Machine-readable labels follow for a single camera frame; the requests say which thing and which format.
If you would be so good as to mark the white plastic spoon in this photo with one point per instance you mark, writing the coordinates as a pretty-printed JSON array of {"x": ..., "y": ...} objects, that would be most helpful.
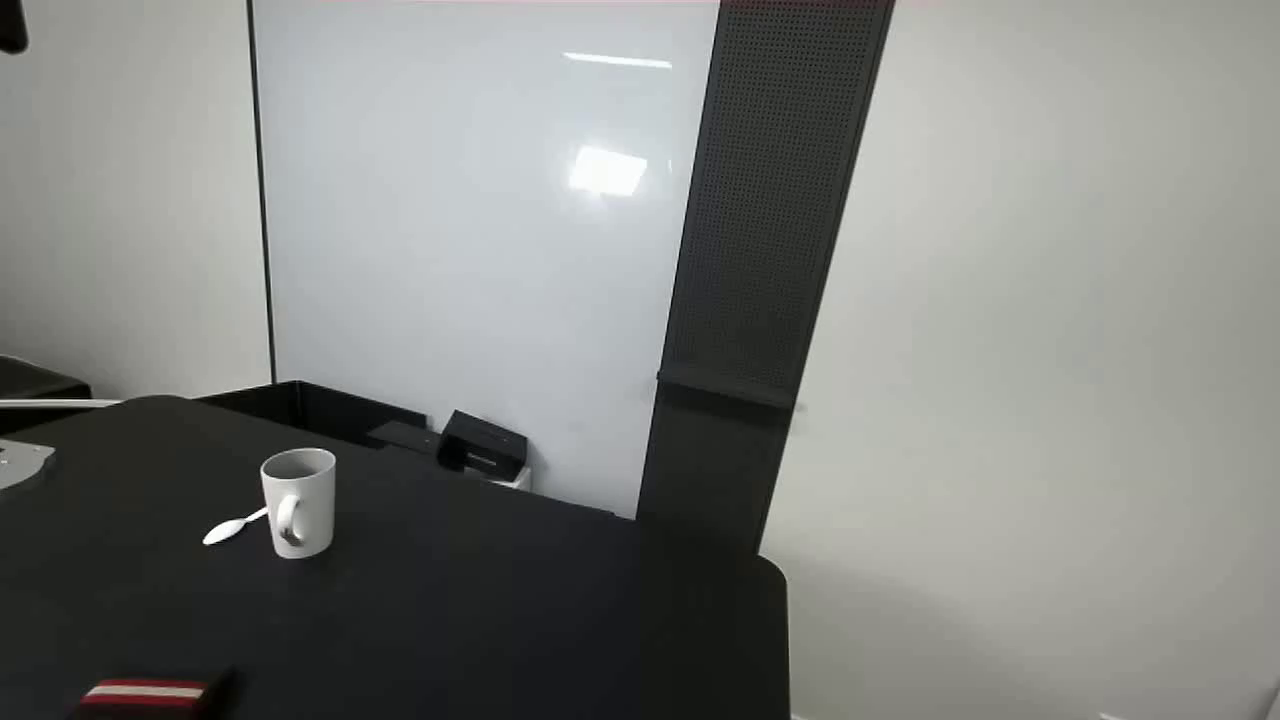
[{"x": 221, "y": 532}]

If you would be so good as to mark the white ceramic mug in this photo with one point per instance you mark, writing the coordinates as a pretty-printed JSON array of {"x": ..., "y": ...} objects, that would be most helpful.
[{"x": 304, "y": 504}]

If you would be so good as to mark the small black box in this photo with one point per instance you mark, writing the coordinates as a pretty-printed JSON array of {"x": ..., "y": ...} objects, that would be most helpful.
[{"x": 480, "y": 441}]

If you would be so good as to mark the white whiteboard panel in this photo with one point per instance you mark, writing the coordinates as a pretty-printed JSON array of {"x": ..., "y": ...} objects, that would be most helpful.
[{"x": 465, "y": 243}]

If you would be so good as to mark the black and red striped block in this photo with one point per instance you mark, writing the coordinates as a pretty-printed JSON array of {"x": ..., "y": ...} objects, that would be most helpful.
[{"x": 142, "y": 696}]

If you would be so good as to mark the dark vertical post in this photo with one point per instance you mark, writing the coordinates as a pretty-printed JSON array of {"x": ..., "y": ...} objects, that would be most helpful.
[{"x": 760, "y": 264}]

